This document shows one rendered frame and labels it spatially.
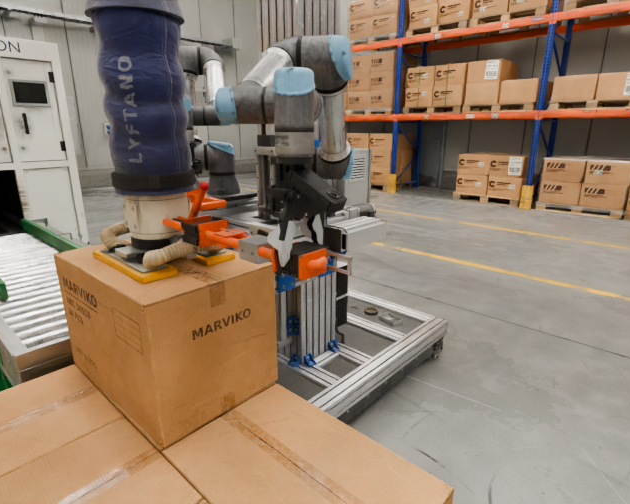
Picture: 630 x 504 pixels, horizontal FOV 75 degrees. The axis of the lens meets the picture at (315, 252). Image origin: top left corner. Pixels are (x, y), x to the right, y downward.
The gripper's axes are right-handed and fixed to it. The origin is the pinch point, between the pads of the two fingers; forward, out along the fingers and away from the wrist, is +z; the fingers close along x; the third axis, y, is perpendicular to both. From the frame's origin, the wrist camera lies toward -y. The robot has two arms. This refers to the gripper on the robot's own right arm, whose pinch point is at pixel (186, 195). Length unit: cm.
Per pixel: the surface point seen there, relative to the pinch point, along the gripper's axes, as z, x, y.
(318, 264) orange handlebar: 0, -27, 95
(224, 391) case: 46, -27, 59
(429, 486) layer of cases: 53, -10, 114
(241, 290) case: 18, -19, 58
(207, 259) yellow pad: 11, -21, 46
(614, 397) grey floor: 108, 155, 134
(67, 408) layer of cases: 53, -57, 23
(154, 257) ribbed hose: 7, -37, 47
